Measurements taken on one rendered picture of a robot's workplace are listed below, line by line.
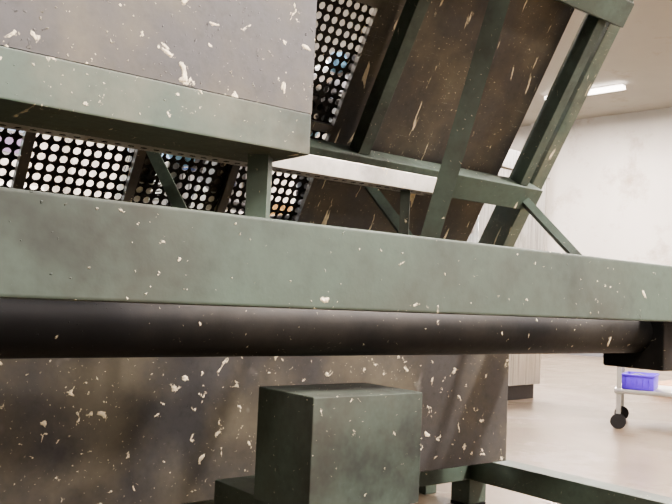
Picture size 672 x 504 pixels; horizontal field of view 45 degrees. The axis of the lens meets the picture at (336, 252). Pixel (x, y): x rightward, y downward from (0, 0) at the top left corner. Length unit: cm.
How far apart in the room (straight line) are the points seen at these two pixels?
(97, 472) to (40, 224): 132
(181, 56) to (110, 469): 107
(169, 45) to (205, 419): 110
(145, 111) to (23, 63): 18
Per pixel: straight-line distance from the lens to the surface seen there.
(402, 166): 235
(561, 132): 285
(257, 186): 136
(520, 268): 107
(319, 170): 173
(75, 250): 72
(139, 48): 122
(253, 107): 130
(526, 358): 663
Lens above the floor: 71
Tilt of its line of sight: 4 degrees up
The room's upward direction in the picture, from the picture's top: 3 degrees clockwise
